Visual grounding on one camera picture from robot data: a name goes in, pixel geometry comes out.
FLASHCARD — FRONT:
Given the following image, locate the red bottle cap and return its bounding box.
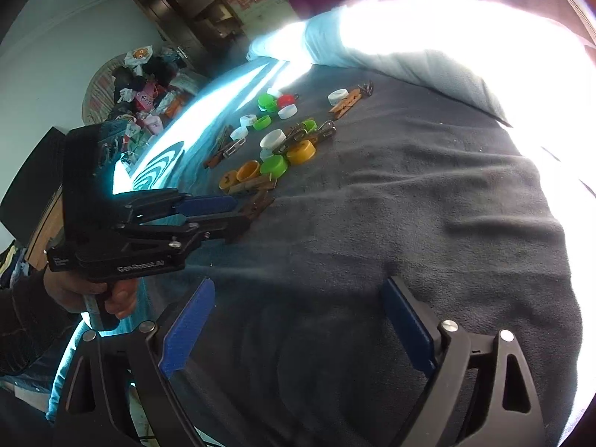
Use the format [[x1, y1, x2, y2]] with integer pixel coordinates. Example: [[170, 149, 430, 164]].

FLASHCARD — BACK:
[[277, 94, 297, 110]]

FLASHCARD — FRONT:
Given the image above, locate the person's left hand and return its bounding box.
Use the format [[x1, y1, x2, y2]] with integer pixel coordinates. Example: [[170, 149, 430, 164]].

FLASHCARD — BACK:
[[44, 269, 139, 319]]

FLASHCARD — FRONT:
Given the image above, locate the brown wooden clothespin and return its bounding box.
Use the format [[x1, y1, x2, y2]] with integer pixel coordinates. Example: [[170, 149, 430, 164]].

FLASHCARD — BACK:
[[240, 190, 275, 221]]

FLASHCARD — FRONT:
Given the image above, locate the light blue duvet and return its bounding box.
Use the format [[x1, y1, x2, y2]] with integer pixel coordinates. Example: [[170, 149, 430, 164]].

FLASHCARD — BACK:
[[247, 0, 595, 187]]

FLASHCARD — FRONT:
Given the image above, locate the pile of bags and clothes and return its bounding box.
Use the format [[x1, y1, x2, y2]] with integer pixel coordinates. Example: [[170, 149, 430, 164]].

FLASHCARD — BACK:
[[82, 45, 208, 135]]

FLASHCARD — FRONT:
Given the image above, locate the white bottle cap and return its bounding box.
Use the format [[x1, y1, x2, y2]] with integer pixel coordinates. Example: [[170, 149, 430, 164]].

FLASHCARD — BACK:
[[260, 129, 287, 150]]

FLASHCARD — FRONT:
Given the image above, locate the green cap top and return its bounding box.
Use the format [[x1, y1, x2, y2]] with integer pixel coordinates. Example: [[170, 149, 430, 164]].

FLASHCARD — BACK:
[[258, 93, 279, 113]]

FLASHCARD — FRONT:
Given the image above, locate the yellow bottle cap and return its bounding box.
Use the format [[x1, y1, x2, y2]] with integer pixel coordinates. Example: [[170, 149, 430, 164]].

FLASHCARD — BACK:
[[286, 140, 316, 165]]

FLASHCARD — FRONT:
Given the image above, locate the orange bottle cap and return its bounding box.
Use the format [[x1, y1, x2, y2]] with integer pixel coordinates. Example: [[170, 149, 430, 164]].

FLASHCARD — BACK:
[[237, 159, 261, 183]]

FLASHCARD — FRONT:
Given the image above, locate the green bottle cap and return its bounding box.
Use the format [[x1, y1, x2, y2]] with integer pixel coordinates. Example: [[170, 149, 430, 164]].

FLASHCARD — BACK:
[[260, 155, 289, 180]]

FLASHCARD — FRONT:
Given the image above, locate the orange cap with print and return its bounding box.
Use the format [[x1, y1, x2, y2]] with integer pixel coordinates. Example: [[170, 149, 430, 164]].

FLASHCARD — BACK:
[[218, 169, 238, 194]]

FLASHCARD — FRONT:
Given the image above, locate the wooden clothespin beside orange cap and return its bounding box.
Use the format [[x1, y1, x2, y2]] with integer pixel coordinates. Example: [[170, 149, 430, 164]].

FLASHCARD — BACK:
[[227, 174, 277, 196]]

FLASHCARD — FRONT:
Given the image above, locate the white cap far right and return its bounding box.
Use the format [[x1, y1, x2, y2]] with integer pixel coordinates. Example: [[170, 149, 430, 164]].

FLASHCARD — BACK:
[[327, 89, 349, 107]]

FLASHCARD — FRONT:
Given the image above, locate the dark grey fleece blanket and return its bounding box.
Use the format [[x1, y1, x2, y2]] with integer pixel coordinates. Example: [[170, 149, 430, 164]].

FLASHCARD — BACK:
[[146, 67, 582, 446]]

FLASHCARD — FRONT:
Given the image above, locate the teal bed sheet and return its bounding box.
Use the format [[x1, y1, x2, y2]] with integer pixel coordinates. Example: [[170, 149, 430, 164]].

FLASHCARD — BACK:
[[45, 57, 308, 420]]

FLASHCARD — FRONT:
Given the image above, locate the wooden clothespin far right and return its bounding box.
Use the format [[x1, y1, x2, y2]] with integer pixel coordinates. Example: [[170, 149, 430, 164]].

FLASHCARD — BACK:
[[329, 88, 362, 120]]

